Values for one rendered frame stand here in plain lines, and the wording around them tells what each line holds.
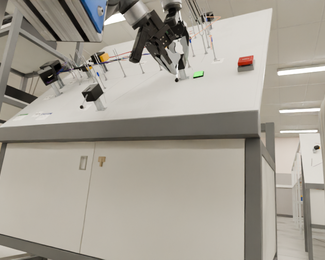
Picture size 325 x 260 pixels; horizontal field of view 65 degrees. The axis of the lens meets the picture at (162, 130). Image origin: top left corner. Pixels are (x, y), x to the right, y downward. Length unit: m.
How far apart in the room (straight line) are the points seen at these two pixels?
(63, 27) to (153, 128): 0.49
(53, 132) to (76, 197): 0.28
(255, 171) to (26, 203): 0.92
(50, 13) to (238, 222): 0.63
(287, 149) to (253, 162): 11.41
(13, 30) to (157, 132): 1.10
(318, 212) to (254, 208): 2.93
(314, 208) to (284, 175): 8.40
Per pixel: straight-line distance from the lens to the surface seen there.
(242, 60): 0.98
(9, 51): 1.62
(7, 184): 1.36
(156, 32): 0.89
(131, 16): 0.85
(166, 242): 0.82
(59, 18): 0.40
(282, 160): 12.08
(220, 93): 0.86
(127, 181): 0.89
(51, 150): 1.17
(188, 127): 0.77
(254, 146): 0.75
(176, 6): 1.07
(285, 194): 11.95
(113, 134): 0.91
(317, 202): 3.65
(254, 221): 0.74
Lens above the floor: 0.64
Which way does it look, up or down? 13 degrees up
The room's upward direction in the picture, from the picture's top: 5 degrees clockwise
